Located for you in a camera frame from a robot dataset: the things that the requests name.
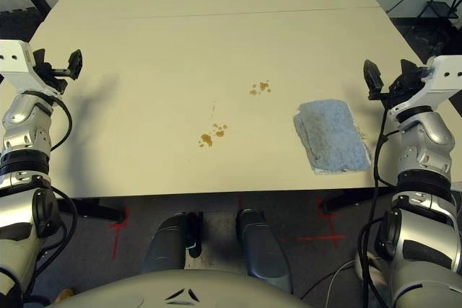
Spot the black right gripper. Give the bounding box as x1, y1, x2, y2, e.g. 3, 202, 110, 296
362, 58, 429, 106

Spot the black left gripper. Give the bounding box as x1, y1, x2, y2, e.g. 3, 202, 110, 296
33, 48, 84, 94

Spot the light blue terry rag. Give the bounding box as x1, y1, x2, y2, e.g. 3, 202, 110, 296
292, 100, 372, 176

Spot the black foam puzzle mat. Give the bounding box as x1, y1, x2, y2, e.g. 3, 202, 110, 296
0, 6, 44, 42

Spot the black metal rack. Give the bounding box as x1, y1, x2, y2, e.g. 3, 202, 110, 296
418, 0, 459, 19

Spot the small brown liquid spill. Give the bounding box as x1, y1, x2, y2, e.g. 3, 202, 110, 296
248, 79, 272, 96

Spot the large brown liquid spill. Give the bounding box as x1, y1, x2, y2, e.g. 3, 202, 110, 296
196, 123, 229, 149

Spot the red floor tape cross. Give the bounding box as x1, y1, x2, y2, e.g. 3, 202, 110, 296
295, 198, 347, 250

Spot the red floor tape mark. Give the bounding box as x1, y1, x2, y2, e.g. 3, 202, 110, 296
109, 208, 131, 260

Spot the grey left robot leg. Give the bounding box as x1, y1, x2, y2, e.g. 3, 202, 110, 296
140, 212, 199, 276

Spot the grey robot leg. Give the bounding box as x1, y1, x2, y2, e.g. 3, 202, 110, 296
235, 208, 294, 294
140, 212, 199, 276

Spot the grey right robot leg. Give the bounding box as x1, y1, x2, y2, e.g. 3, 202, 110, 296
235, 208, 294, 294

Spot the grey robot torso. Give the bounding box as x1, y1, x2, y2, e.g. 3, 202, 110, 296
53, 268, 311, 308

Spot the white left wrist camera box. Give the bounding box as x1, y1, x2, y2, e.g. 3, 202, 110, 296
0, 40, 61, 97

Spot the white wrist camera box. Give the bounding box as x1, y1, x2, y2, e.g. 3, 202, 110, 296
391, 54, 462, 114
0, 40, 61, 97

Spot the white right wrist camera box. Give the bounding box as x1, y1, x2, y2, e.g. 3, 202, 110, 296
391, 54, 462, 114

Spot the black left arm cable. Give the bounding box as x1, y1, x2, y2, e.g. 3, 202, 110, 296
21, 97, 79, 294

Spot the long white floor cable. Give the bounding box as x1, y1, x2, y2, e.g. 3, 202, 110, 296
301, 260, 362, 308

